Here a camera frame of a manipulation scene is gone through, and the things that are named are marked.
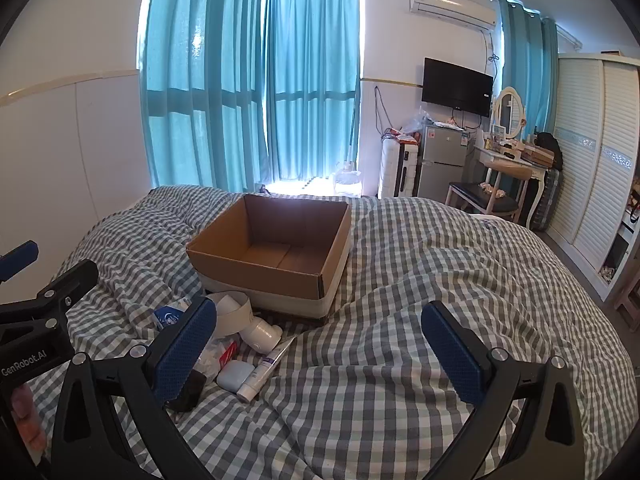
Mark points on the small black object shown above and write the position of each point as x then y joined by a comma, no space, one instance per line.
190,392

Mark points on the black wall television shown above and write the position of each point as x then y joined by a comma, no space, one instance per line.
456,86

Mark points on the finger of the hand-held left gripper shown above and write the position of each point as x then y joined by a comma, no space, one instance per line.
17,259
75,277

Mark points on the small white tube box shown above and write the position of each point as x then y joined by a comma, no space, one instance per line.
255,379

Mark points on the silver small fridge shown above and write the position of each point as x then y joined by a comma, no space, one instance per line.
442,165

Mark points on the clear plastic bag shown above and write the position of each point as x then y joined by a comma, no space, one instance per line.
415,122

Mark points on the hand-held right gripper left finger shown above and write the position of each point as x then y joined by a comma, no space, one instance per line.
182,352

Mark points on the grey checked blanket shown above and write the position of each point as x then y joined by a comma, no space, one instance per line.
380,310

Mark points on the wooden box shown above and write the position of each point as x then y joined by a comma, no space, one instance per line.
537,155

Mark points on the cardboard box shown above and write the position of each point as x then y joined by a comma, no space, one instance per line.
250,275

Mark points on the cotton swab jar blue label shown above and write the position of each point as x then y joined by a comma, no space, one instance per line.
167,318

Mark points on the wide teal curtain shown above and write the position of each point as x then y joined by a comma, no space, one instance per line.
200,85

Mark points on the dark suitcase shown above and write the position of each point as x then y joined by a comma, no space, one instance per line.
547,200

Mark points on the narrow teal curtain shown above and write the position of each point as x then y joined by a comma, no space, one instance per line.
530,70

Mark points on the white strip roll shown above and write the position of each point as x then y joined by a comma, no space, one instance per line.
241,316

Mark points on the person's left hand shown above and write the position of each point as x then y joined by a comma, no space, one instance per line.
27,425

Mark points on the clear water jug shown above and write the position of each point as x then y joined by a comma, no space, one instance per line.
346,182

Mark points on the black bag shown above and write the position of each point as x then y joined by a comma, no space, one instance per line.
549,149

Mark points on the white louvered wardrobe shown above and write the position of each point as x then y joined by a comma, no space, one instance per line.
585,160

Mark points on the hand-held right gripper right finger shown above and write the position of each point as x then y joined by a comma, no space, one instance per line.
452,355

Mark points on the light blue case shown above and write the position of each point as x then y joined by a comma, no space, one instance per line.
232,376

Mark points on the small stool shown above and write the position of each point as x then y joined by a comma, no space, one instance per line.
629,302

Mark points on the wooden chair black seat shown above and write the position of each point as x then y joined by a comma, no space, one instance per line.
482,200

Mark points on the white air conditioner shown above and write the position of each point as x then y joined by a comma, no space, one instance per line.
450,7

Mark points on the white plastic bottle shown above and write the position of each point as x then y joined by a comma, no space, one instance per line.
260,338

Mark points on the white suitcase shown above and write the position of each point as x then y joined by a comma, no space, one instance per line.
392,170

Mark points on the white dressing table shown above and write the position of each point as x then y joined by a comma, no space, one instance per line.
502,157

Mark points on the white oval vanity mirror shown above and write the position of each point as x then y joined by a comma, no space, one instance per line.
510,112

